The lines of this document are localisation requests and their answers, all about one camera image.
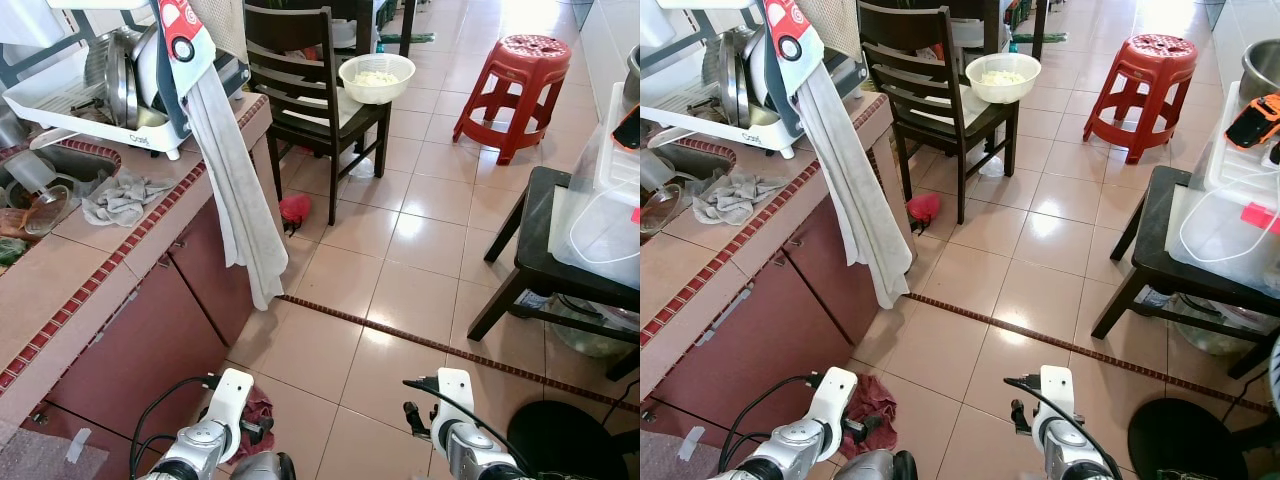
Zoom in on small red bag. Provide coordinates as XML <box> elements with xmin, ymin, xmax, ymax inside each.
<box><xmin>906</xmin><ymin>192</ymin><xmax>942</xmax><ymax>234</ymax></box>
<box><xmin>279</xmin><ymin>194</ymin><xmax>313</xmax><ymax>237</ymax></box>

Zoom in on steel basin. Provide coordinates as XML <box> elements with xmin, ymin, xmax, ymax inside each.
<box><xmin>1165</xmin><ymin>295</ymin><xmax>1273</xmax><ymax>357</ymax></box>
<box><xmin>548</xmin><ymin>293</ymin><xmax>641</xmax><ymax>359</ymax></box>

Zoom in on dark wooden chair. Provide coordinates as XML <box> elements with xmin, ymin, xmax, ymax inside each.
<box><xmin>243</xmin><ymin>5</ymin><xmax>393</xmax><ymax>226</ymax></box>
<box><xmin>858</xmin><ymin>2</ymin><xmax>1021</xmax><ymax>225</ymax></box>

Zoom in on red plastic stool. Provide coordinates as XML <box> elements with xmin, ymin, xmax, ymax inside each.
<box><xmin>1083</xmin><ymin>33</ymin><xmax>1199</xmax><ymax>164</ymax></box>
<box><xmin>453</xmin><ymin>34</ymin><xmax>573</xmax><ymax>166</ymax></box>

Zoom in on white dish drying rack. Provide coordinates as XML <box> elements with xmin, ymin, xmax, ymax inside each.
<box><xmin>3</xmin><ymin>28</ymin><xmax>251</xmax><ymax>161</ymax></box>
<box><xmin>640</xmin><ymin>30</ymin><xmax>869</xmax><ymax>158</ymax></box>

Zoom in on grey crumpled rag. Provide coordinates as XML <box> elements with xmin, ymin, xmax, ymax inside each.
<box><xmin>692</xmin><ymin>170</ymin><xmax>789</xmax><ymax>225</ymax></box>
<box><xmin>82</xmin><ymin>170</ymin><xmax>177</xmax><ymax>227</ymax></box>

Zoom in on white bowl with food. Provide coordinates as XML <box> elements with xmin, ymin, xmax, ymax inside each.
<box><xmin>965</xmin><ymin>53</ymin><xmax>1042</xmax><ymax>105</ymax></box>
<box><xmin>338</xmin><ymin>53</ymin><xmax>416</xmax><ymax>106</ymax></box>

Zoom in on clear plastic cup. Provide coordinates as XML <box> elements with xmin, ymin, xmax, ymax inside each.
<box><xmin>5</xmin><ymin>150</ymin><xmax>58</xmax><ymax>196</ymax></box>
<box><xmin>640</xmin><ymin>148</ymin><xmax>677</xmax><ymax>193</ymax></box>

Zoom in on maroon kitchen cabinet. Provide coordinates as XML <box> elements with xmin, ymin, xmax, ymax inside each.
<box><xmin>45</xmin><ymin>140</ymin><xmax>286</xmax><ymax>441</ymax></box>
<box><xmin>650</xmin><ymin>135</ymin><xmax>913</xmax><ymax>441</ymax></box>

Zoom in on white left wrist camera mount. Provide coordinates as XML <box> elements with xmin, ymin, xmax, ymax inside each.
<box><xmin>195</xmin><ymin>368</ymin><xmax>255</xmax><ymax>463</ymax></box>
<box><xmin>805</xmin><ymin>366</ymin><xmax>859</xmax><ymax>461</ymax></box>

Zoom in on white plate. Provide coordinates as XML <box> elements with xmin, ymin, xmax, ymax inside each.
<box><xmin>135</xmin><ymin>28</ymin><xmax>166</xmax><ymax>109</ymax></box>
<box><xmin>745</xmin><ymin>30</ymin><xmax>776</xmax><ymax>106</ymax></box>

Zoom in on dark red cloth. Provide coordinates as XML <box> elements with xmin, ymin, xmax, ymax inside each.
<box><xmin>838</xmin><ymin>375</ymin><xmax>899</xmax><ymax>461</ymax></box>
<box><xmin>232</xmin><ymin>385</ymin><xmax>276</xmax><ymax>463</ymax></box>

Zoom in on grey floor mat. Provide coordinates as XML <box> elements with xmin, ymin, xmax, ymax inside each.
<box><xmin>0</xmin><ymin>428</ymin><xmax>111</xmax><ymax>480</ymax></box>
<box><xmin>640</xmin><ymin>430</ymin><xmax>721</xmax><ymax>480</ymax></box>

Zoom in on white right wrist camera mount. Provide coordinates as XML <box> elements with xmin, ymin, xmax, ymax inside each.
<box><xmin>1038</xmin><ymin>365</ymin><xmax>1076</xmax><ymax>441</ymax></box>
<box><xmin>435</xmin><ymin>367</ymin><xmax>476</xmax><ymax>441</ymax></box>

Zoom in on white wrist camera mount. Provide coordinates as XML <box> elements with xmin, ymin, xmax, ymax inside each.
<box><xmin>805</xmin><ymin>366</ymin><xmax>859</xmax><ymax>461</ymax></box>
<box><xmin>195</xmin><ymin>368</ymin><xmax>255</xmax><ymax>463</ymax></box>
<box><xmin>1038</xmin><ymin>365</ymin><xmax>1076</xmax><ymax>441</ymax></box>
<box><xmin>435</xmin><ymin>367</ymin><xmax>476</xmax><ymax>441</ymax></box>

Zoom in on black round stool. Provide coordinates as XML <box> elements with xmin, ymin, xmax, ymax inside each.
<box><xmin>506</xmin><ymin>400</ymin><xmax>631</xmax><ymax>480</ymax></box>
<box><xmin>1128</xmin><ymin>398</ymin><xmax>1253</xmax><ymax>480</ymax></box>

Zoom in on steel plate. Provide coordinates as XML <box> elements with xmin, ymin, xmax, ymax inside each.
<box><xmin>103</xmin><ymin>30</ymin><xmax>141</xmax><ymax>129</ymax></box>
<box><xmin>718</xmin><ymin>30</ymin><xmax>751</xmax><ymax>126</ymax></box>

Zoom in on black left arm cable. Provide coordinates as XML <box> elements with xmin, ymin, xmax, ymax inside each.
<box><xmin>130</xmin><ymin>375</ymin><xmax>223</xmax><ymax>479</ymax></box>
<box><xmin>718</xmin><ymin>375</ymin><xmax>823</xmax><ymax>471</ymax></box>

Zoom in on white hanging towel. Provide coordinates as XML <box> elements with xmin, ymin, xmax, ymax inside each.
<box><xmin>185</xmin><ymin>68</ymin><xmax>291</xmax><ymax>311</ymax></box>
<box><xmin>797</xmin><ymin>62</ymin><xmax>913</xmax><ymax>309</ymax></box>

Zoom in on beige woven cloth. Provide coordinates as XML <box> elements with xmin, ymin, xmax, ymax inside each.
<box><xmin>190</xmin><ymin>0</ymin><xmax>249</xmax><ymax>63</ymax></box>
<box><xmin>800</xmin><ymin>0</ymin><xmax>863</xmax><ymax>56</ymax></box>

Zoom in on dark wooden low stool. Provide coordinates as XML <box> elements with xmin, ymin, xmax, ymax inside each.
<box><xmin>1092</xmin><ymin>165</ymin><xmax>1280</xmax><ymax>379</ymax></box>
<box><xmin>467</xmin><ymin>166</ymin><xmax>641</xmax><ymax>381</ymax></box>

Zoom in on orange black device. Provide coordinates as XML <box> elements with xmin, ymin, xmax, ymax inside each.
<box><xmin>1224</xmin><ymin>93</ymin><xmax>1280</xmax><ymax>151</ymax></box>
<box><xmin>612</xmin><ymin>105</ymin><xmax>641</xmax><ymax>151</ymax></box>

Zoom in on clear plastic container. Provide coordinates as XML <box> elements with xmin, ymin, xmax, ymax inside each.
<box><xmin>553</xmin><ymin>82</ymin><xmax>641</xmax><ymax>291</ymax></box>
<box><xmin>1168</xmin><ymin>82</ymin><xmax>1280</xmax><ymax>296</ymax></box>

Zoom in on steel pot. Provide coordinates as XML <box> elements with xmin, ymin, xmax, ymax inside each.
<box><xmin>1240</xmin><ymin>40</ymin><xmax>1280</xmax><ymax>101</ymax></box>

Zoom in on grey robot left leg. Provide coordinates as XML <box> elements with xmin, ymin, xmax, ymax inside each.
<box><xmin>228</xmin><ymin>452</ymin><xmax>297</xmax><ymax>480</ymax></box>
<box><xmin>832</xmin><ymin>450</ymin><xmax>919</xmax><ymax>480</ymax></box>

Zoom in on clear glass bowl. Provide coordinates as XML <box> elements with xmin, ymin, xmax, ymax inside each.
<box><xmin>3</xmin><ymin>185</ymin><xmax>73</xmax><ymax>239</ymax></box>
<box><xmin>640</xmin><ymin>183</ymin><xmax>687</xmax><ymax>237</ymax></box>

